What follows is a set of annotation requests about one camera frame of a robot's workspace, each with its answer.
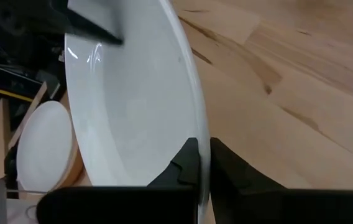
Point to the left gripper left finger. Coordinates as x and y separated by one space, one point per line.
186 171

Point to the large white plate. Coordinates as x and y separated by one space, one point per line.
139 102

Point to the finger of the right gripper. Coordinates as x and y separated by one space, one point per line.
89 28

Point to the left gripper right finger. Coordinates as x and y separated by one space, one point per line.
229 174

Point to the small white plate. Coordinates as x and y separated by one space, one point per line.
43 146

